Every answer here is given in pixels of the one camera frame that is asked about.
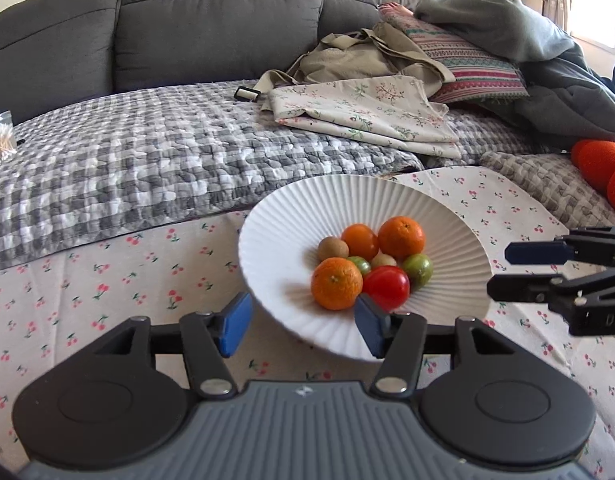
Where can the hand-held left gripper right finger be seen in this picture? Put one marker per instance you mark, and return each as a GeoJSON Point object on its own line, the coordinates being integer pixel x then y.
{"type": "Point", "coordinates": [370, 325]}

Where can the small dimpled mandarin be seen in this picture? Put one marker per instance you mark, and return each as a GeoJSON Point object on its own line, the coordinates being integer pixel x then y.
{"type": "Point", "coordinates": [336, 283]}

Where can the red tomato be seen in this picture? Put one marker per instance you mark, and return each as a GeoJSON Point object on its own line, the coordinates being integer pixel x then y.
{"type": "Point", "coordinates": [386, 286]}

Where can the dark grey sofa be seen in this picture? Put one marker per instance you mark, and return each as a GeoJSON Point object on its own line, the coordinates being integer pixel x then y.
{"type": "Point", "coordinates": [212, 25]}

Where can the smooth orange tomato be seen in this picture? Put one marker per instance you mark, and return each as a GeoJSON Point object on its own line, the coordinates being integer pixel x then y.
{"type": "Point", "coordinates": [360, 241]}

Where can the small black white item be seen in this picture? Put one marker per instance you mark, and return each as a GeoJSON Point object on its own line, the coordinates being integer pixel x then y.
{"type": "Point", "coordinates": [246, 94]}

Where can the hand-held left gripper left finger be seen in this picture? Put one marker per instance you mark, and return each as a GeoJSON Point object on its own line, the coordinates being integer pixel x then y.
{"type": "Point", "coordinates": [235, 322]}

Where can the white ribbed plate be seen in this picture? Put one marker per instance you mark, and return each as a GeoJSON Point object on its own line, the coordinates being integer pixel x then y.
{"type": "Point", "coordinates": [287, 220]}

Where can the grey woven blanket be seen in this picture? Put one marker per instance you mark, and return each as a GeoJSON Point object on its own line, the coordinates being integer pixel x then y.
{"type": "Point", "coordinates": [537, 180]}

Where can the striped patterned pillow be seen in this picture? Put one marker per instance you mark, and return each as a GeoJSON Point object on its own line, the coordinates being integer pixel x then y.
{"type": "Point", "coordinates": [462, 65]}

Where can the dark grey blanket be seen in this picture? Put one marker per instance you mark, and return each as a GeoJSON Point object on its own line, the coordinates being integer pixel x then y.
{"type": "Point", "coordinates": [572, 95]}

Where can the cherry print tablecloth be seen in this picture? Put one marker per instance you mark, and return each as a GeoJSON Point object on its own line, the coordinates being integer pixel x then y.
{"type": "Point", "coordinates": [112, 280]}

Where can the orange foam ball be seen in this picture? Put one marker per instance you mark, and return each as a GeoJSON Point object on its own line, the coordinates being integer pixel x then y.
{"type": "Point", "coordinates": [578, 152]}

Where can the brown kiwi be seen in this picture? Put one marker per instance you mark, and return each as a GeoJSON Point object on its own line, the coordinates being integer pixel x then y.
{"type": "Point", "coordinates": [332, 249]}
{"type": "Point", "coordinates": [383, 260]}

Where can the folded floral cloth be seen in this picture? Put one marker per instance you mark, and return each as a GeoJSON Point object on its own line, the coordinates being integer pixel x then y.
{"type": "Point", "coordinates": [367, 105]}

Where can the grey checked quilt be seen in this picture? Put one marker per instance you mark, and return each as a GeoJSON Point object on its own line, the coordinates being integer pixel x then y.
{"type": "Point", "coordinates": [137, 160]}

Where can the large orange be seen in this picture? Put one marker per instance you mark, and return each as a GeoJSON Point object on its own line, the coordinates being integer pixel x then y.
{"type": "Point", "coordinates": [401, 236]}

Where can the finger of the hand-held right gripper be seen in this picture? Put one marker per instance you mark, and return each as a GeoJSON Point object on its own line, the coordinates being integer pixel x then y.
{"type": "Point", "coordinates": [535, 252]}
{"type": "Point", "coordinates": [522, 287]}

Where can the beige canvas bag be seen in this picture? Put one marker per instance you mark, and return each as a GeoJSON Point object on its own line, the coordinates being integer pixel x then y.
{"type": "Point", "coordinates": [357, 55]}

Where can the green tomato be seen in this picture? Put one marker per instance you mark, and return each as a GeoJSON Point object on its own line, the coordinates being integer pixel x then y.
{"type": "Point", "coordinates": [360, 263]}
{"type": "Point", "coordinates": [418, 269]}

